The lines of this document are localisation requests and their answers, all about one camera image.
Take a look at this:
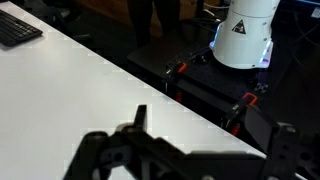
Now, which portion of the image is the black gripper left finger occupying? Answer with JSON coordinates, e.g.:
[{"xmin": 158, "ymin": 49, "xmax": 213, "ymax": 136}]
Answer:
[{"xmin": 63, "ymin": 105, "xmax": 187, "ymax": 180}]

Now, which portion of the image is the black keyboard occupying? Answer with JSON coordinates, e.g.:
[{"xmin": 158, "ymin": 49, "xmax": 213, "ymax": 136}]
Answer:
[{"xmin": 0, "ymin": 10, "xmax": 42, "ymax": 47}]

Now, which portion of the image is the black mounting table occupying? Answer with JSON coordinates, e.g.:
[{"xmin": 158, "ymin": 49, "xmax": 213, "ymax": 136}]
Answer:
[{"xmin": 128, "ymin": 32, "xmax": 319, "ymax": 153}]

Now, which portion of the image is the lower orange-handled clamp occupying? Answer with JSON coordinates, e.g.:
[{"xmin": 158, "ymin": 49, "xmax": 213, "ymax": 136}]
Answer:
[{"xmin": 221, "ymin": 93, "xmax": 257, "ymax": 136}]

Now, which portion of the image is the upper orange-handled clamp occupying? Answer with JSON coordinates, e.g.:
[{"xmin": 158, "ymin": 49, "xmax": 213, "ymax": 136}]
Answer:
[{"xmin": 164, "ymin": 62, "xmax": 187, "ymax": 81}]

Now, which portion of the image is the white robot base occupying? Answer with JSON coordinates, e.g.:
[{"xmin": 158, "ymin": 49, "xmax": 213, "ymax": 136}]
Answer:
[{"xmin": 209, "ymin": 0, "xmax": 280, "ymax": 69}]

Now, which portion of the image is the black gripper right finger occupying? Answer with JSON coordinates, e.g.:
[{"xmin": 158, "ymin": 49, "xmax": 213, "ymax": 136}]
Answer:
[{"xmin": 229, "ymin": 105, "xmax": 320, "ymax": 180}]

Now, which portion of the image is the orange-handled clamp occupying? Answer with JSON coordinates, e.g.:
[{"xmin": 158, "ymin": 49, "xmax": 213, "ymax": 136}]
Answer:
[
  {"xmin": 164, "ymin": 62, "xmax": 187, "ymax": 81},
  {"xmin": 221, "ymin": 93, "xmax": 257, "ymax": 136}
]

